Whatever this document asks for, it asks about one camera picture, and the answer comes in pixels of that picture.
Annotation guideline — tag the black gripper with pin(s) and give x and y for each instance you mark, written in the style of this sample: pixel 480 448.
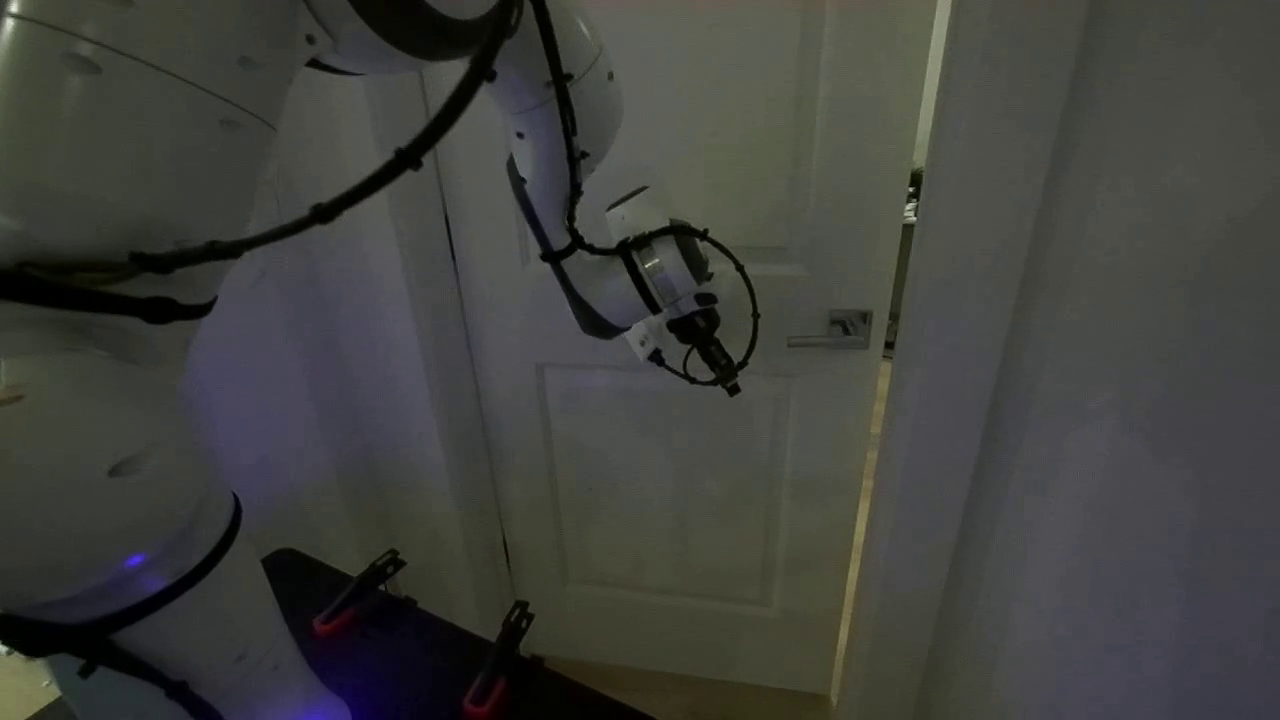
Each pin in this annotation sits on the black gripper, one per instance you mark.
pixel 696 335

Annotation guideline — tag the white panel door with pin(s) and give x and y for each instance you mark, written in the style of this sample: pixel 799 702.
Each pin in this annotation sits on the white panel door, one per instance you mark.
pixel 667 533

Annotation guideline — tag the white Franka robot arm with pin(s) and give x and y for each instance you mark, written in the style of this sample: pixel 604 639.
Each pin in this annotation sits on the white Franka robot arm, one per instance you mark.
pixel 123 202

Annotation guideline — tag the black base board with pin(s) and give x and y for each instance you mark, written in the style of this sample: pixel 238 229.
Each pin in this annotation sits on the black base board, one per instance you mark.
pixel 401 664

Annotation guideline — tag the wrist camera on mount plate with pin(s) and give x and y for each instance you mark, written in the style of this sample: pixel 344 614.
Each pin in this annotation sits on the wrist camera on mount plate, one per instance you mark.
pixel 646 346

